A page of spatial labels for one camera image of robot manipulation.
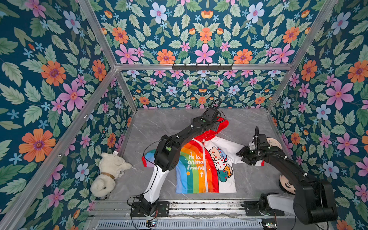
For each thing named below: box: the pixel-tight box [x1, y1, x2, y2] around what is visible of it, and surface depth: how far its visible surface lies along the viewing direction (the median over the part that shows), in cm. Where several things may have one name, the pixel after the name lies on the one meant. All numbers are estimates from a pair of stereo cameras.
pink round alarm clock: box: [265, 137, 282, 150], surface depth 98 cm
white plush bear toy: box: [90, 150, 133, 198], surface depth 82 cm
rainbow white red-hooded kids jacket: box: [141, 120, 265, 195], surface depth 88 cm
